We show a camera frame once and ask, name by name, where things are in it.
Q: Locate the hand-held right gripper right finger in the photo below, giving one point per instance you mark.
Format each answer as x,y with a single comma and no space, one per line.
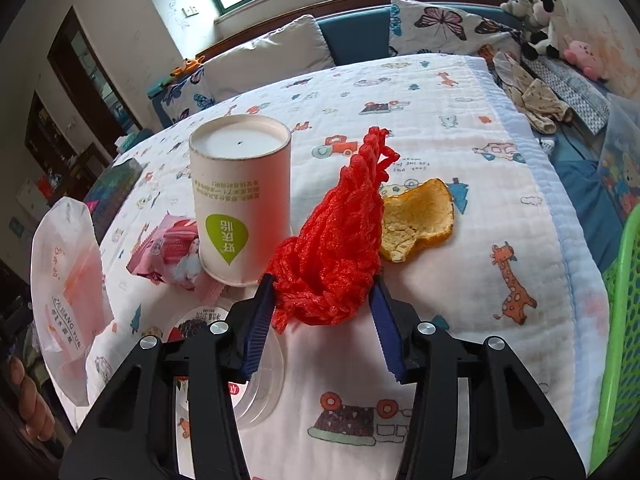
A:
387,330

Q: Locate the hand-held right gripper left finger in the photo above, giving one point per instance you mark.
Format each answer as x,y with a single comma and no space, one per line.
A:
257,330

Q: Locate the clear plastic bag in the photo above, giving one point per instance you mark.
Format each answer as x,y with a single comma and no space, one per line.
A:
65,285

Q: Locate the red mesh net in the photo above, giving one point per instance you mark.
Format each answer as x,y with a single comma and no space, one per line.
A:
335,230

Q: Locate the green plastic basket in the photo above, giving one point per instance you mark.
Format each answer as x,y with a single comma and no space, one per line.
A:
620,310

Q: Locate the person's left hand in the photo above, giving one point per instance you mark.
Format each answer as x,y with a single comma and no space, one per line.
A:
32,400

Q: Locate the printed blanket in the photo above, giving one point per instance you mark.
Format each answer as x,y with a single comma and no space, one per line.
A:
475,310

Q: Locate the orange peel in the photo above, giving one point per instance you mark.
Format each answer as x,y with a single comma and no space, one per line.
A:
415,220

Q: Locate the pink snack wrapper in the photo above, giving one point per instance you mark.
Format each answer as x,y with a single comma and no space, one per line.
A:
170,250

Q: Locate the white paper canister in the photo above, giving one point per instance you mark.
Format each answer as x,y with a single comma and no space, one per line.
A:
240,200

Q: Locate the coloured pen box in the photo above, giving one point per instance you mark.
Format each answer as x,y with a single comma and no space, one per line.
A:
112,190

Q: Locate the dark wooden cabinet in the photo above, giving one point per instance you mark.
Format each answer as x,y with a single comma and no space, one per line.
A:
55,160

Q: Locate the teal tissue box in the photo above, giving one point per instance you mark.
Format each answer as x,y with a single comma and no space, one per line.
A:
134,140

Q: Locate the small butterfly print pillow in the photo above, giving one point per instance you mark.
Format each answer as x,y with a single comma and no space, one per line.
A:
190,92

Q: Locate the teal toy block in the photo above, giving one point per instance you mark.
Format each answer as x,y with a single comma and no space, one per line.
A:
159,87

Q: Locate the orange toy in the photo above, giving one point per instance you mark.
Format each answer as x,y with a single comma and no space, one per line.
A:
187,66

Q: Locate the beige pillow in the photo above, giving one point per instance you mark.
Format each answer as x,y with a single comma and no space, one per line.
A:
270,55

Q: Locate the beige printed baby clothes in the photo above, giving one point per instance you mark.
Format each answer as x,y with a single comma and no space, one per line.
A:
530,92

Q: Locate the clear plastic storage box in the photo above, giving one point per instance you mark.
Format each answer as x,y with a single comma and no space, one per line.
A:
622,160

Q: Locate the grey patterned fabric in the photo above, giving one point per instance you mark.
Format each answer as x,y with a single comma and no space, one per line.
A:
575,92

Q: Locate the large butterfly print pillow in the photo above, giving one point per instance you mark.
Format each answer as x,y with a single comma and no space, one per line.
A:
445,25

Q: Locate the pink plush toy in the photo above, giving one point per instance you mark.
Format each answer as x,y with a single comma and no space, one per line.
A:
585,57

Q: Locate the black and white plush cow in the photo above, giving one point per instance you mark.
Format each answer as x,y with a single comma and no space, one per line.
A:
545,20

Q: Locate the grey plush toy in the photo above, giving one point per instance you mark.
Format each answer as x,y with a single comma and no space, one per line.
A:
517,5

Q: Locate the white light switch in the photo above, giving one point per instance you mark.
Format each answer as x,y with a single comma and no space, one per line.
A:
191,10

